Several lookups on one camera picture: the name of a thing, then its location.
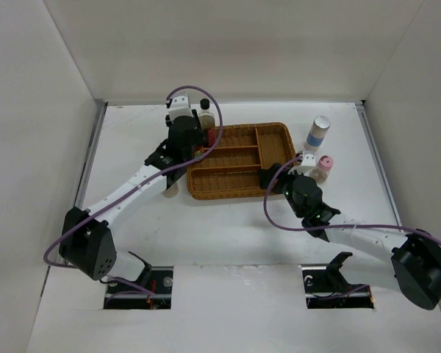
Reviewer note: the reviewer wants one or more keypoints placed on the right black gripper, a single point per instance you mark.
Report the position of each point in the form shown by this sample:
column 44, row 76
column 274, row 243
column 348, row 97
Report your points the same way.
column 268, row 172

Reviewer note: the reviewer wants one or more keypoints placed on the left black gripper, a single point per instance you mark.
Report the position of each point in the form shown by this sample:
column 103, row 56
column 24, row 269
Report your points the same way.
column 199, row 138

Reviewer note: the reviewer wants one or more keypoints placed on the dark sauce bottle black cap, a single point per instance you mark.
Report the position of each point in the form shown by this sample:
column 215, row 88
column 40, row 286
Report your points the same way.
column 207, row 122

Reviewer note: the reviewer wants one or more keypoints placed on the red chili sauce bottle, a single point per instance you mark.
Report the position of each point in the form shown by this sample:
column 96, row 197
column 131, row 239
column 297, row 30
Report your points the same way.
column 199, row 151

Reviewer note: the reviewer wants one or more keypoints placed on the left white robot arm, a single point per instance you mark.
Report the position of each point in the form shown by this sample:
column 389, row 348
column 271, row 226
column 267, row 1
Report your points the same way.
column 87, row 236

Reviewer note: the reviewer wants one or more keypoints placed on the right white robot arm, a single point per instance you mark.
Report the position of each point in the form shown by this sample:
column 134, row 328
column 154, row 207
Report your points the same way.
column 387, row 256

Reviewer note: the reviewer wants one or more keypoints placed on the brown wicker divided tray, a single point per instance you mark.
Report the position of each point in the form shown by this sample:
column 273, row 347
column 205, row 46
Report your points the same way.
column 232, row 169

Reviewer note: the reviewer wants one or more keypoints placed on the pink cap spice jar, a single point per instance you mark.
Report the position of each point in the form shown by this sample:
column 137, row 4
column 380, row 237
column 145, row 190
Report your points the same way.
column 322, row 170

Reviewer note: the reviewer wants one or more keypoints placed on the black cap spice jar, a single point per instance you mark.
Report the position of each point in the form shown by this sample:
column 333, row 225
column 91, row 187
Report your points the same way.
column 172, row 191

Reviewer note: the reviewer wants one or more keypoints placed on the white blue cylindrical shaker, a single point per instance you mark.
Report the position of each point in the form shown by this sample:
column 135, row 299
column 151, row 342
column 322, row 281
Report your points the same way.
column 317, row 133

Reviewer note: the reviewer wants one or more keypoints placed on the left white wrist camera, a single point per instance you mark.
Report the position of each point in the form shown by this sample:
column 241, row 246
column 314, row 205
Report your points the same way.
column 179, row 105

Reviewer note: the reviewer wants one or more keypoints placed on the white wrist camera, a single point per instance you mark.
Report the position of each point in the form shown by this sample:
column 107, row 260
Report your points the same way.
column 179, row 105
column 306, row 162

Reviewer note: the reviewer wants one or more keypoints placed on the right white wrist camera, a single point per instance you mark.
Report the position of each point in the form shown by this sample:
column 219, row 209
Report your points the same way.
column 306, row 162

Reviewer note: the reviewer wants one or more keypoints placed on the left metal table rail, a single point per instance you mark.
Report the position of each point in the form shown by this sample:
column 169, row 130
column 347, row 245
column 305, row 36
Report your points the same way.
column 101, row 108

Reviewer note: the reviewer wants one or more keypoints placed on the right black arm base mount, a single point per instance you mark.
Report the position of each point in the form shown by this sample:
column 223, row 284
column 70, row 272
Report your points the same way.
column 326, row 288

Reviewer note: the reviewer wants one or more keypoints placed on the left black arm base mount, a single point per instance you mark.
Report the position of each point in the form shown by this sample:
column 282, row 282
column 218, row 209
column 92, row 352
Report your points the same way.
column 152, row 290

